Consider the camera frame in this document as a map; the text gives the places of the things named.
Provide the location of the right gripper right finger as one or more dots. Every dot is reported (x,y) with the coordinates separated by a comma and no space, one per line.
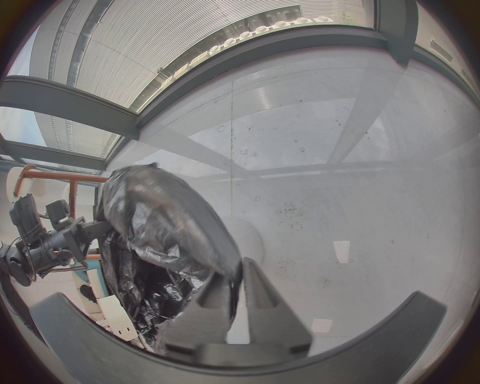
(266,315)

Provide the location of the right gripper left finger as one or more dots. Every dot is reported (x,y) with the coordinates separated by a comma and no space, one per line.
(213,311)

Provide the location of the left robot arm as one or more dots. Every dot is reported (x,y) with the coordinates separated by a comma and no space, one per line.
(24,221)

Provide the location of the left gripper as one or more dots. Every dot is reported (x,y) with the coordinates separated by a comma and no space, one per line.
(75,240)

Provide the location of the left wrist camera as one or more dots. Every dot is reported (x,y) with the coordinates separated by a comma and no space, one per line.
(58,212)

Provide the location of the white trash bin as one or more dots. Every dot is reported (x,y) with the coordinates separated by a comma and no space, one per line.
(251,240)

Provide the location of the window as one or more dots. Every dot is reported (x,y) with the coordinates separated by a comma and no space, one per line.
(112,45)

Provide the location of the black plastic bag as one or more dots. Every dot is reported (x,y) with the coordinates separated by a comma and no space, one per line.
(157,210)

